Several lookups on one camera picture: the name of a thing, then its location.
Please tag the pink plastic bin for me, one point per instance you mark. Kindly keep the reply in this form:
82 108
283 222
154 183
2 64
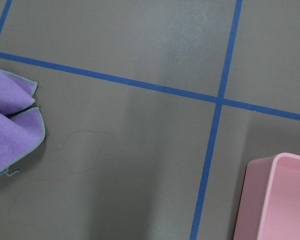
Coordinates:
269 206

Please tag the purple crumpled cloth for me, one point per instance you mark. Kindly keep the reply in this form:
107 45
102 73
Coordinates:
22 127

